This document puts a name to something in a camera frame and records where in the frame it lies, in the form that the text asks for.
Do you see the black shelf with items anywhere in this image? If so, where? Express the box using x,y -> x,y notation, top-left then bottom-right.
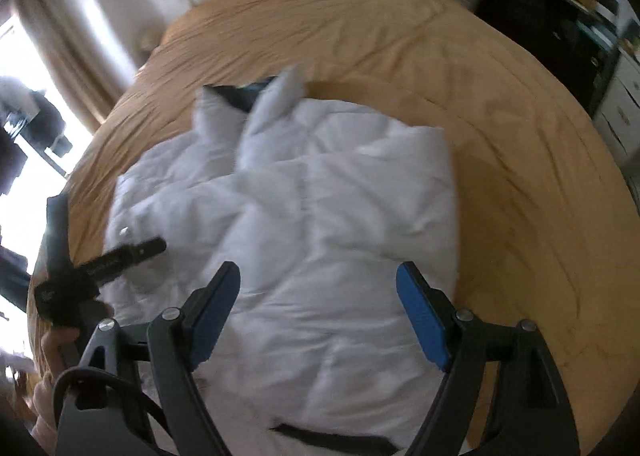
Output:
472,0 -> 601,104

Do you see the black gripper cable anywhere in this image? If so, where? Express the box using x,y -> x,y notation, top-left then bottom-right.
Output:
52,366 -> 167,443

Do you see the person's left hand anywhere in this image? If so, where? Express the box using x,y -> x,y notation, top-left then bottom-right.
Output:
28,327 -> 82,438

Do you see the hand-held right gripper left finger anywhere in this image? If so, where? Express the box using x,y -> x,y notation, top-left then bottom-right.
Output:
55,262 -> 242,456

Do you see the white puffer jacket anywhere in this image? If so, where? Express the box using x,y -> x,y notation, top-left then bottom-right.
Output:
102,66 -> 464,456

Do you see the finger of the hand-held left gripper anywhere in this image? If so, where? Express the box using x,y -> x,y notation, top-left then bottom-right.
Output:
79,236 -> 169,287

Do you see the bed with tan cover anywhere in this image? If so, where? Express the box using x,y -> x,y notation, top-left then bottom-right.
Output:
27,0 -> 640,456

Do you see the white drawer cabinet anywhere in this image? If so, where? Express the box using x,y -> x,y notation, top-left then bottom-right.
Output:
594,50 -> 640,173

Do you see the beige curtain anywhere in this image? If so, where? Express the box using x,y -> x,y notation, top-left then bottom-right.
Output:
20,0 -> 137,133

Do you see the dark clutter by window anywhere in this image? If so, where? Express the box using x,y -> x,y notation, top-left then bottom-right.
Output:
0,76 -> 74,173

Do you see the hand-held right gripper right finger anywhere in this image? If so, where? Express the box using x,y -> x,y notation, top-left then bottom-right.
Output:
395,261 -> 581,456

